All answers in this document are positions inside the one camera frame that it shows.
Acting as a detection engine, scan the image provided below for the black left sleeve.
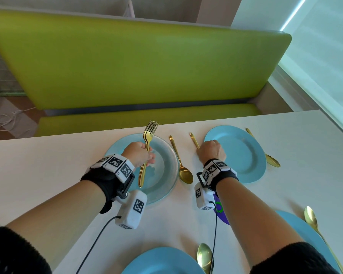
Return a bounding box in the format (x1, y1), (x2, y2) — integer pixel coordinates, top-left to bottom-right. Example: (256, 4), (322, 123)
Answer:
(0, 226), (52, 274)

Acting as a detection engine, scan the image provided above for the black left wristband with markers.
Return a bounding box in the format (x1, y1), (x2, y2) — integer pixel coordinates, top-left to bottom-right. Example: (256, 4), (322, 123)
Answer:
(81, 154), (135, 214)

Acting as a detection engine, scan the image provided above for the person's left forearm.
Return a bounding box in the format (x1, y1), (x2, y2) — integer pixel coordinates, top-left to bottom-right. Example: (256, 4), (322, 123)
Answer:
(5, 180), (107, 270)

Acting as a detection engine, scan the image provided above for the black camera cable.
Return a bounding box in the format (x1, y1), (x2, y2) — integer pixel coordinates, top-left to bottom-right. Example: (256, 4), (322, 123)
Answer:
(209, 201), (218, 274)
(75, 215), (122, 274)

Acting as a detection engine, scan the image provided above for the translucent blue glass plate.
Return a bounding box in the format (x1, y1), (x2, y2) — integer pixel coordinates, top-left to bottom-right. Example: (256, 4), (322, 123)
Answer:
(104, 133), (180, 205)

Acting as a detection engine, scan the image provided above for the black sleeve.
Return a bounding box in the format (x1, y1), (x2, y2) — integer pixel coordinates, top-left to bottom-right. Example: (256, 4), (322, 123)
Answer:
(0, 226), (52, 274)
(250, 241), (340, 274)

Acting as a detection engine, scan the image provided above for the gold fork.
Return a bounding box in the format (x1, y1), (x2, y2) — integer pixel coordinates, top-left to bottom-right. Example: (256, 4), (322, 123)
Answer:
(138, 120), (159, 188)

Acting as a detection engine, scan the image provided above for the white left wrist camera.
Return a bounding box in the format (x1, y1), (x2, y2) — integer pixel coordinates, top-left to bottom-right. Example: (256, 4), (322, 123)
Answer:
(115, 190), (148, 230)

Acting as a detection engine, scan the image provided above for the person's right hand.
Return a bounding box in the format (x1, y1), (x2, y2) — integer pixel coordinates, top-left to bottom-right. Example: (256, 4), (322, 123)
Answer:
(196, 140), (227, 168)

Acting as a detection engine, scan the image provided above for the green bench backrest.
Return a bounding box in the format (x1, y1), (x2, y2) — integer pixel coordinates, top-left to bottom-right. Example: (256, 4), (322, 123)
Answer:
(0, 8), (292, 111)

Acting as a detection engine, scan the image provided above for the person's left hand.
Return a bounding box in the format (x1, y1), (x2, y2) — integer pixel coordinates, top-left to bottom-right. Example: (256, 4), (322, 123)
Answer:
(121, 142), (156, 169)

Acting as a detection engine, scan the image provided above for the black left camera cable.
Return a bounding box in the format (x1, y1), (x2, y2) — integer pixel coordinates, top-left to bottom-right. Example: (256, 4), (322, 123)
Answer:
(75, 215), (122, 274)

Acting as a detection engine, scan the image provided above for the black right wristband with markers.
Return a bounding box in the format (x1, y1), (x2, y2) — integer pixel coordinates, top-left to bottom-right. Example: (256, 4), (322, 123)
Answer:
(196, 159), (239, 197)

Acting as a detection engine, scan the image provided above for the black right sleeve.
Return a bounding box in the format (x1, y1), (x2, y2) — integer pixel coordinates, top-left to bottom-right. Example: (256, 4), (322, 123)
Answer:
(250, 241), (340, 274)

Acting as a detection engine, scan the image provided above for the purple sticker with green mark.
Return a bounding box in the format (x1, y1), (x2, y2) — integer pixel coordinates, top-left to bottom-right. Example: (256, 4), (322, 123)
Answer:
(213, 194), (230, 226)

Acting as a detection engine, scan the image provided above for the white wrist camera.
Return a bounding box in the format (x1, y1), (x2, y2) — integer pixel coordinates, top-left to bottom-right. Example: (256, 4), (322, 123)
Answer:
(115, 190), (148, 230)
(194, 182), (216, 211)

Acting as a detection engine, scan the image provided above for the green bench seat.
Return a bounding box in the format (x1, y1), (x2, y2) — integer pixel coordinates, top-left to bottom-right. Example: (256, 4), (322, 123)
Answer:
(34, 103), (262, 137)

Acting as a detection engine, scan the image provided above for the white window blind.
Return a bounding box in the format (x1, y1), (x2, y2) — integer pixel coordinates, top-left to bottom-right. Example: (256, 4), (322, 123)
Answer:
(278, 0), (343, 133)

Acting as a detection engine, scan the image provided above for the black wristband with markers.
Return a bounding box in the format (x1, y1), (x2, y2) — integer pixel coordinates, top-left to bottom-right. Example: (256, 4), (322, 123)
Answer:
(81, 154), (135, 214)
(196, 159), (239, 197)

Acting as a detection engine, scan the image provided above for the white cable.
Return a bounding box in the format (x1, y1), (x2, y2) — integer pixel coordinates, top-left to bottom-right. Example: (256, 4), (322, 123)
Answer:
(0, 107), (36, 141)

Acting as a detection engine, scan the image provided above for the black right camera cable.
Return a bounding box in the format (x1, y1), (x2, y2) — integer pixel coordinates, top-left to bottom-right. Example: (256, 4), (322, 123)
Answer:
(209, 201), (218, 274)

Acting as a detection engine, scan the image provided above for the gold spoon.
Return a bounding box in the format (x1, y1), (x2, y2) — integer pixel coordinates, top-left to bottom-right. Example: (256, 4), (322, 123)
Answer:
(304, 206), (343, 274)
(169, 135), (194, 185)
(197, 243), (215, 274)
(245, 128), (281, 168)

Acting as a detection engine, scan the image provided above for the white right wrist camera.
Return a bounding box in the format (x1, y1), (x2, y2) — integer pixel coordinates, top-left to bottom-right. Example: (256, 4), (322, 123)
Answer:
(194, 182), (216, 211)

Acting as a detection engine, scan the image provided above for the person's right forearm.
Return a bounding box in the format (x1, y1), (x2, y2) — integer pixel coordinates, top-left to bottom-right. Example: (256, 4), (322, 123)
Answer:
(216, 177), (303, 267)

